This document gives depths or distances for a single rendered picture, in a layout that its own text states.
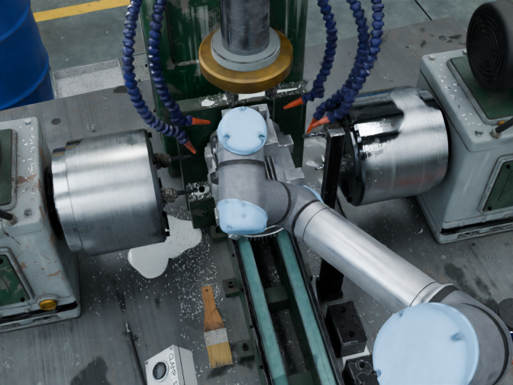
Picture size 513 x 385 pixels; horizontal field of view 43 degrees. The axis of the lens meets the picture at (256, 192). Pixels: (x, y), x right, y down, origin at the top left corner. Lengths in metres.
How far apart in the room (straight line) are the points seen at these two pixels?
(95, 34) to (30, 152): 2.28
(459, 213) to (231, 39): 0.70
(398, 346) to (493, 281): 0.86
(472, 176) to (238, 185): 0.65
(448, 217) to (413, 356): 0.83
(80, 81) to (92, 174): 1.45
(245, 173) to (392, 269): 0.26
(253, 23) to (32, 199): 0.53
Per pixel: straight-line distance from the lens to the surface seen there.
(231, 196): 1.00
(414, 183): 1.44
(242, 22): 1.17
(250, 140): 1.00
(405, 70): 2.09
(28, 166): 1.36
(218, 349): 1.46
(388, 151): 1.38
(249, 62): 1.20
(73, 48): 3.56
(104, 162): 1.32
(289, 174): 1.38
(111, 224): 1.32
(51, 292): 1.47
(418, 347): 0.79
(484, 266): 1.65
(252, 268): 1.42
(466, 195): 1.54
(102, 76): 2.74
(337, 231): 1.04
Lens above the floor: 2.12
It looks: 51 degrees down
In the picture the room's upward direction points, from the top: 1 degrees counter-clockwise
